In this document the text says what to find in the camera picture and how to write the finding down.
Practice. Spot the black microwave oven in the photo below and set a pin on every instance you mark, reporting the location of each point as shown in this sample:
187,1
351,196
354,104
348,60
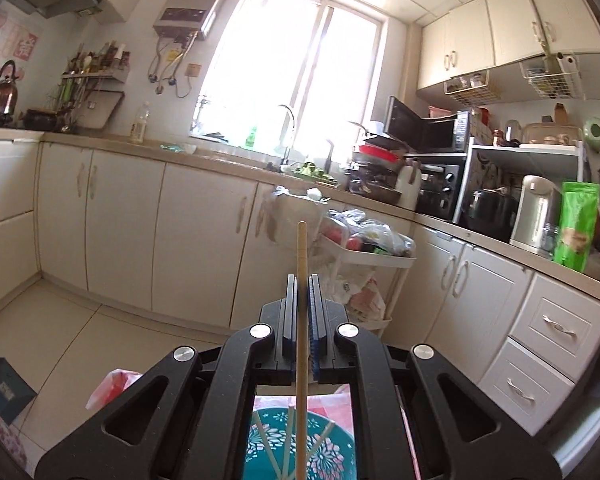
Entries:
440,132

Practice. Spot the cream upper wall cabinets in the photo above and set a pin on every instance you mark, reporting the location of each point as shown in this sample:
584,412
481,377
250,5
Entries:
510,25

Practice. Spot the stack of pans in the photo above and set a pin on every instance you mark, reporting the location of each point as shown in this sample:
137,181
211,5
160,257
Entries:
375,175

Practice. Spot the wall spice rack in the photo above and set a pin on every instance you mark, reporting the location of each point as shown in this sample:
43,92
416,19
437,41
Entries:
95,75

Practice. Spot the black cooking pot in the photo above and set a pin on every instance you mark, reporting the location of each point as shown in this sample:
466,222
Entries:
490,212

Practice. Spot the black wok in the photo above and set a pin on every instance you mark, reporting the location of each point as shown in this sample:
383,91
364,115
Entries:
40,120

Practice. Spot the white plastic bag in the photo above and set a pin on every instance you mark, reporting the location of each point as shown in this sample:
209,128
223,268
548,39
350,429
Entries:
350,282

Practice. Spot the steel kitchen faucet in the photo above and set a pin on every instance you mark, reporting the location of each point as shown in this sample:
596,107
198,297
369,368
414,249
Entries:
292,125

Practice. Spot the white hanging waste bin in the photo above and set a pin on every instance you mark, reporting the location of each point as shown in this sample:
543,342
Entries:
290,225

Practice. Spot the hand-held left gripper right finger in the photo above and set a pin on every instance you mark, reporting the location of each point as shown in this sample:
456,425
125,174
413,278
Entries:
315,340

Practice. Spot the green snack packet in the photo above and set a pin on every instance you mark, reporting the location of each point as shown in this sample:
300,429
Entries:
575,225

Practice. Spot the clear plastic bottle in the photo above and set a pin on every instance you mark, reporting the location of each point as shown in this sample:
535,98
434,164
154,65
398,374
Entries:
140,127

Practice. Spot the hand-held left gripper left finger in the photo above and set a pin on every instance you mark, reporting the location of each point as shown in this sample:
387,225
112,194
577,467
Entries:
289,310

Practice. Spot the blue shopping bag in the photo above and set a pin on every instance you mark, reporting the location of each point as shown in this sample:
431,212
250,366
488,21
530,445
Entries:
5,390

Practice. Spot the pile of wooden chopsticks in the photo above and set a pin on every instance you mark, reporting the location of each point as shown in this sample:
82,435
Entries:
267,441

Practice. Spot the white rolling cart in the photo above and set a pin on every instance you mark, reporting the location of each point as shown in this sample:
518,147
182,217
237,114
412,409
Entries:
375,260

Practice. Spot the kitchen window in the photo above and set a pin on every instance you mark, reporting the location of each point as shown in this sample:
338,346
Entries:
280,60

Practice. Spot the white countertop shelf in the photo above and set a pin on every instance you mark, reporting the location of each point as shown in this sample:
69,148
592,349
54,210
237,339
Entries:
525,152

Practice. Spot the clear bags of groceries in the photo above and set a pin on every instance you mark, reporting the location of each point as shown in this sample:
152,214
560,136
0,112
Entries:
380,235

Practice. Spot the grey wall water heater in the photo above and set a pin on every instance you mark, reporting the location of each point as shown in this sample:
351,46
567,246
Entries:
190,5

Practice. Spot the cream kitchen base cabinets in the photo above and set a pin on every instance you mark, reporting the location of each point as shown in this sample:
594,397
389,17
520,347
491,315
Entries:
195,240

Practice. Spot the green round container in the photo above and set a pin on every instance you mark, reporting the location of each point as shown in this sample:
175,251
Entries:
596,135

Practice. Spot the steel kettle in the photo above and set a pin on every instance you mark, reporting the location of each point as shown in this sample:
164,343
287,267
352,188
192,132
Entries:
2,97

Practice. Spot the black toaster oven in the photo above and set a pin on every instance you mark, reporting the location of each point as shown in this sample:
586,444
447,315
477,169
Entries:
437,185

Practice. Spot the pink wall posters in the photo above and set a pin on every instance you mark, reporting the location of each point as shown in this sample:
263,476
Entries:
25,45

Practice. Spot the printed plastic bag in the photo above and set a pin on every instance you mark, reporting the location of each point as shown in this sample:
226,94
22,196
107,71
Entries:
370,302

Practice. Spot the white cutting board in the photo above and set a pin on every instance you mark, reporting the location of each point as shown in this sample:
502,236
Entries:
407,187

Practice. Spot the white electric water boiler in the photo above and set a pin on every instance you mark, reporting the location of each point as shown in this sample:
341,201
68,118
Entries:
535,220

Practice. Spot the dark hanging tray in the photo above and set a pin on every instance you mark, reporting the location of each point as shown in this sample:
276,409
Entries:
102,110

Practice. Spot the green dish soap bottle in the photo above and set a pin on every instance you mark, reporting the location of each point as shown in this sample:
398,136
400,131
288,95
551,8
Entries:
250,140

